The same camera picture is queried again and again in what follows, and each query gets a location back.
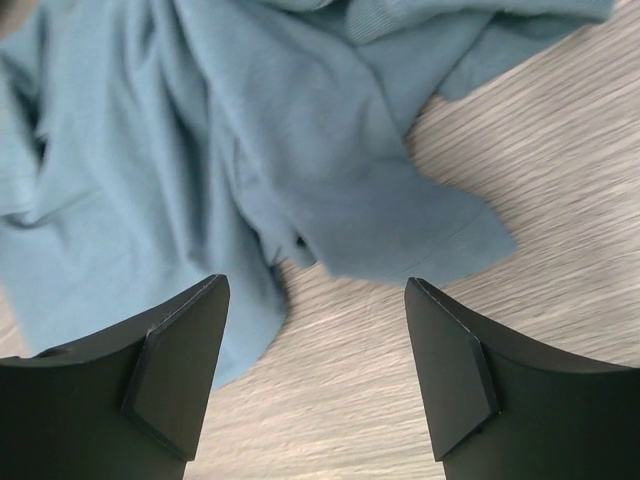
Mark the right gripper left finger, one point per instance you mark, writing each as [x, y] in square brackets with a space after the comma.
[127, 402]

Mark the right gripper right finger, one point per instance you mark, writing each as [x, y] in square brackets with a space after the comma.
[501, 405]

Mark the grey-blue t-shirt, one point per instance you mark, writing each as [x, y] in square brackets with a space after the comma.
[146, 145]

